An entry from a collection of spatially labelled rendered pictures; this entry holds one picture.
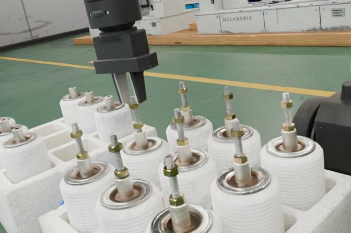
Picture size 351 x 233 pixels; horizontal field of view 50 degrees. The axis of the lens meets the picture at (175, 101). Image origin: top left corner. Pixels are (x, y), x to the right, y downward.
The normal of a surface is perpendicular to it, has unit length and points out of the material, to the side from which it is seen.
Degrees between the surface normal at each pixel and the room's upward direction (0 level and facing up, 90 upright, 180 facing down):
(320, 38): 90
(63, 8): 90
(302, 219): 0
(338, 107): 45
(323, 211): 0
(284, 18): 90
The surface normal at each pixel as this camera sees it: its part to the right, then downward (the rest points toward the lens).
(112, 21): 0.00, 0.29
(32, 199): 0.61, 0.13
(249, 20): -0.76, 0.31
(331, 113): -0.66, -0.44
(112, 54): -0.48, 0.33
